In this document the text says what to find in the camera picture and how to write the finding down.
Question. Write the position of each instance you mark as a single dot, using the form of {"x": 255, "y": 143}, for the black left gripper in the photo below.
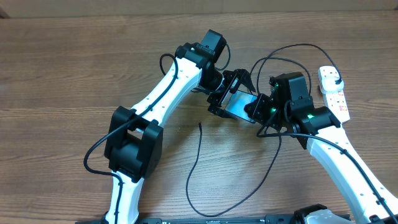
{"x": 235, "y": 77}

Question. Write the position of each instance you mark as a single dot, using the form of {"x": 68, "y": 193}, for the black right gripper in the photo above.
{"x": 256, "y": 111}

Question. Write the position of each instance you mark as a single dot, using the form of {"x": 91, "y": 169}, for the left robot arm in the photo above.
{"x": 134, "y": 142}

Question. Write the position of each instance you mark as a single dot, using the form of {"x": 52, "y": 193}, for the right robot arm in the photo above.
{"x": 289, "y": 109}

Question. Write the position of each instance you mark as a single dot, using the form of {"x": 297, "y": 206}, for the white charger plug adapter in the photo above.
{"x": 329, "y": 85}

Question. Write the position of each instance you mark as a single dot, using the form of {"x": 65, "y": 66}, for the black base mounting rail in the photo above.
{"x": 267, "y": 219}

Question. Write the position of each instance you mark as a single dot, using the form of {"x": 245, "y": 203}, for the white power strip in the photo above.
{"x": 336, "y": 101}

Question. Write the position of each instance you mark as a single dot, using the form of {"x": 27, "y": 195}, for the blue Samsung Galaxy smartphone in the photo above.
{"x": 236, "y": 104}

